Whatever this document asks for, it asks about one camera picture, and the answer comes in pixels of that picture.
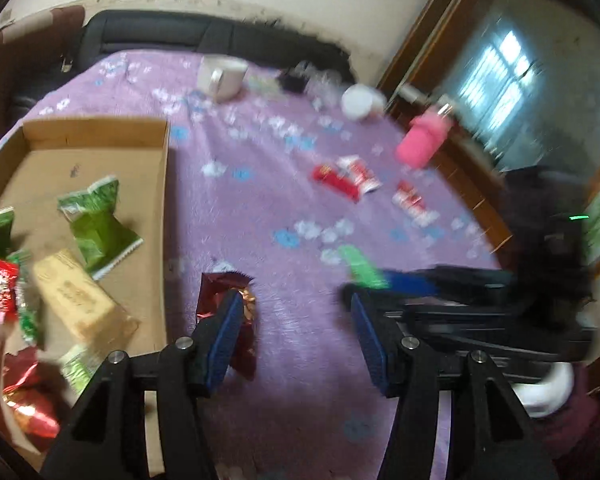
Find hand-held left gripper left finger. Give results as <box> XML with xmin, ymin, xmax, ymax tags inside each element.
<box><xmin>40</xmin><ymin>290</ymin><xmax>245</xmax><ymax>480</ymax></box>

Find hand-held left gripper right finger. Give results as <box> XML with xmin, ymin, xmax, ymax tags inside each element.
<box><xmin>350</xmin><ymin>292</ymin><xmax>559</xmax><ymax>480</ymax></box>

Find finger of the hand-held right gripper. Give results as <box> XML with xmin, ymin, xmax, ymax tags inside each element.
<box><xmin>341</xmin><ymin>282</ymin><xmax>597</xmax><ymax>361</ymax></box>
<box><xmin>381</xmin><ymin>266</ymin><xmax>517</xmax><ymax>307</ymax></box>

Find bright green pastry packet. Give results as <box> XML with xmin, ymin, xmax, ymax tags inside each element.
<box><xmin>337</xmin><ymin>243</ymin><xmax>392</xmax><ymax>291</ymax></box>

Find beige cracker packet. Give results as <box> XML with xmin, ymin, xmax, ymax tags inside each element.
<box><xmin>31</xmin><ymin>248</ymin><xmax>140</xmax><ymax>349</ymax></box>

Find dark red gold snack packet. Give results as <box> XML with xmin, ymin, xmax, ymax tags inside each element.
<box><xmin>2</xmin><ymin>347</ymin><xmax>64</xmax><ymax>452</ymax></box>

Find cardboard box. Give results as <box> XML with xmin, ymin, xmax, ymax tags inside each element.
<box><xmin>0</xmin><ymin>117</ymin><xmax>172</xmax><ymax>479</ymax></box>

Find white and red snack packet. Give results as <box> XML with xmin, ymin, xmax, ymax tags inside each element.
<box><xmin>392</xmin><ymin>179</ymin><xmax>440</xmax><ymax>227</ymax></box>

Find white snack packet red print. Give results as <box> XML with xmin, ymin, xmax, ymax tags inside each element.
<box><xmin>335</xmin><ymin>154</ymin><xmax>383</xmax><ymax>195</ymax></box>

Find pink bottle with knitted sleeve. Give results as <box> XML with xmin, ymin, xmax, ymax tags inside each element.
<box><xmin>394</xmin><ymin>102</ymin><xmax>456</xmax><ymax>169</ymax></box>

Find maroon clothing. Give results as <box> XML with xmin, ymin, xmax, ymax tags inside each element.
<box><xmin>544</xmin><ymin>364</ymin><xmax>600</xmax><ymax>467</ymax></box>

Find green and white snack packet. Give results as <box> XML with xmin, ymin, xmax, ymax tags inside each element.
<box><xmin>17</xmin><ymin>280</ymin><xmax>47</xmax><ymax>352</ymax></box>
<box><xmin>59</xmin><ymin>344</ymin><xmax>104</xmax><ymax>407</ymax></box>

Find purple floral tablecloth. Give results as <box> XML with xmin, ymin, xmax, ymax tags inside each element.
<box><xmin>0</xmin><ymin>50</ymin><xmax>512</xmax><ymax>480</ymax></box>

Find white plastic jar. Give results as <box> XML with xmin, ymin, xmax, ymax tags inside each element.
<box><xmin>340</xmin><ymin>83</ymin><xmax>387</xmax><ymax>122</ymax></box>

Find small red snack packet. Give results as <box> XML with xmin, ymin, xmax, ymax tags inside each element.
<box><xmin>0</xmin><ymin>258</ymin><xmax>21</xmax><ymax>322</ymax></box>

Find green booklet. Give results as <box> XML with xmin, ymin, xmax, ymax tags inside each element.
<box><xmin>247</xmin><ymin>74</ymin><xmax>286</xmax><ymax>99</ymax></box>

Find white cup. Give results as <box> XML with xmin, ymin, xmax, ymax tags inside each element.
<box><xmin>196</xmin><ymin>54</ymin><xmax>250</xmax><ymax>104</ymax></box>

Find black sofa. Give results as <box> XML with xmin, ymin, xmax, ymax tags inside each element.
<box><xmin>10</xmin><ymin>8</ymin><xmax>354</xmax><ymax>112</ymax></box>

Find brown chair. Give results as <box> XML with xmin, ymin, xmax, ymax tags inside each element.
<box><xmin>0</xmin><ymin>5</ymin><xmax>89</xmax><ymax>147</ymax></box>

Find black device with cables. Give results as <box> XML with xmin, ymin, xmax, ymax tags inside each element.
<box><xmin>278</xmin><ymin>67</ymin><xmax>309</xmax><ymax>95</ymax></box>

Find wooden door frame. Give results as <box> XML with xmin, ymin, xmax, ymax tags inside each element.
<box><xmin>374</xmin><ymin>0</ymin><xmax>502</xmax><ymax>107</ymax></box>

